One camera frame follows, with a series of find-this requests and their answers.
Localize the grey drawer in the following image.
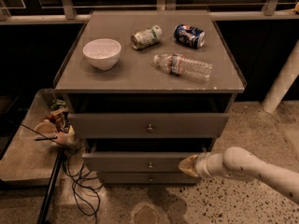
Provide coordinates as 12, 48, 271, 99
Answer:
82, 138, 211, 173
97, 173, 200, 185
68, 113, 229, 138

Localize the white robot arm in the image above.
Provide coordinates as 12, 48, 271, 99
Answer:
178, 147, 299, 204

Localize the grey bottom drawer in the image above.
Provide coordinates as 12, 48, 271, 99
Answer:
97, 173, 200, 185

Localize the grey drawer cabinet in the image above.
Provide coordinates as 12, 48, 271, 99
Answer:
52, 9, 248, 185

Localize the grey top drawer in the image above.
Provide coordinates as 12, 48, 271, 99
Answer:
68, 113, 229, 138

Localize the clear plastic water bottle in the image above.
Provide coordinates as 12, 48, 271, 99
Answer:
153, 53, 213, 82

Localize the blue soda can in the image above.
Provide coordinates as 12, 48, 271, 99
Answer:
174, 24, 206, 49

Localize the green white soda can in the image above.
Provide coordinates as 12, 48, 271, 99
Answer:
131, 25, 163, 49

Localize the white bowl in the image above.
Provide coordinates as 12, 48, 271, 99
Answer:
82, 38, 121, 70

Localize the grey side tray table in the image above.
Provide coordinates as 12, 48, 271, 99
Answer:
0, 89, 59, 189

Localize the metal window railing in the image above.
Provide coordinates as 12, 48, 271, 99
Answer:
0, 0, 299, 24

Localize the black cable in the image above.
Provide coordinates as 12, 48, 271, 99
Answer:
18, 121, 104, 224

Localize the white diagonal post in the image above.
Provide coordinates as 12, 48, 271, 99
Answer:
262, 40, 299, 113

